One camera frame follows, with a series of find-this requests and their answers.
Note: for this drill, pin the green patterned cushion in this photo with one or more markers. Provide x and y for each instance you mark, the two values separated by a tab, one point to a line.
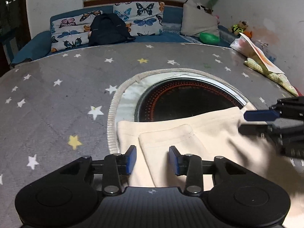
279	79

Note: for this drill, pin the green ball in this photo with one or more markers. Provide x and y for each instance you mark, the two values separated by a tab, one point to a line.
208	38

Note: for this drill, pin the blue bench sofa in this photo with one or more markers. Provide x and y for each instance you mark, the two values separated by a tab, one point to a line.
40	45

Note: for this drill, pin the round induction cooktop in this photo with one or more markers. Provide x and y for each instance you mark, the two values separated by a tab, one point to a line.
168	94

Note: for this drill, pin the teddy bear plush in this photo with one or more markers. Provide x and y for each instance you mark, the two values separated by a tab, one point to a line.
238	28

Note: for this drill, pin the french fries drawing board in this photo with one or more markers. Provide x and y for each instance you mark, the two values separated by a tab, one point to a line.
261	56

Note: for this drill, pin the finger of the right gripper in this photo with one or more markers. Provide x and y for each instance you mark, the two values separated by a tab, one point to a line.
261	115
251	129

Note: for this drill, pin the orange plush toy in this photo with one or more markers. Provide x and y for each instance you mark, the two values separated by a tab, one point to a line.
248	32

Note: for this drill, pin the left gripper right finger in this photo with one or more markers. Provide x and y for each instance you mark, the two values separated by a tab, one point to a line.
188	165

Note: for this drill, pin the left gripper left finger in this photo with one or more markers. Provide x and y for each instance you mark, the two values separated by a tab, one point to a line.
116	165

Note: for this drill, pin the grey pillow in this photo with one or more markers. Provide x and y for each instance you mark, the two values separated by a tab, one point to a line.
196	20

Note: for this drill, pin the butterfly pattern cushion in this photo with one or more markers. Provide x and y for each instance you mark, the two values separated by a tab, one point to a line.
141	18
72	32

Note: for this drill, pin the white plastic bag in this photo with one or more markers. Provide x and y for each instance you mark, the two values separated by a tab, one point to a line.
241	46

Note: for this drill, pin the dark blue backpack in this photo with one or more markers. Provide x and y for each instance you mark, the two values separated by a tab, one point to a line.
108	29

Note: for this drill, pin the cream white sweater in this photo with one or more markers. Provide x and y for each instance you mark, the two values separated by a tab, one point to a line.
209	135

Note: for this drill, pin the grey star pattern tablecloth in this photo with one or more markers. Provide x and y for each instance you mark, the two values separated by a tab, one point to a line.
54	110

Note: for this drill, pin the panda plush toy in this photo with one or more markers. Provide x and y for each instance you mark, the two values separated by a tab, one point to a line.
204	8

